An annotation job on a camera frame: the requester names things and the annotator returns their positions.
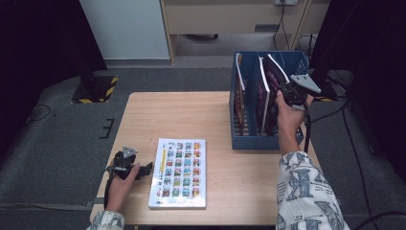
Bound white cabinet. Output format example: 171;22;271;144
79;0;170;60

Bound dark curtain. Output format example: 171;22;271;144
0;0;108;161
309;0;406;175

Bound white book with picture grid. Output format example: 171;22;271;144
147;137;208;210

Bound left hand-held gripper black cable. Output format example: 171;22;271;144
103;176;115;210

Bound hand-held gripper black cable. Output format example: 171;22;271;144
103;176;115;210
303;108;313;153

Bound black socket cable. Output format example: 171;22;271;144
272;3;291;52

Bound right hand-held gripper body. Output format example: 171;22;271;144
282;74;322;111

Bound blue plastic file rack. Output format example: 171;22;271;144
229;50;310;151

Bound light wooden desk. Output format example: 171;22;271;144
159;0;331;66

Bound right hand-held gripper black cable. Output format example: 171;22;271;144
303;108;313;153

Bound black stand base yellow stripes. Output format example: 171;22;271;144
314;80;339;104
71;75;119;104

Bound thick black floor cable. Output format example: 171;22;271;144
352;210;406;230

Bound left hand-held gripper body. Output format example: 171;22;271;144
106;146;138;180

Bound tangled black cables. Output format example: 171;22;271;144
296;33;319;61

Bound thin black floor cable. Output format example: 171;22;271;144
25;103;52;125

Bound person's right hand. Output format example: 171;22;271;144
276;89;315;142

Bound person's left hand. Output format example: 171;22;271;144
104;162;142;213

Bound long black floor cable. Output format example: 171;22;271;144
341;104;376;230

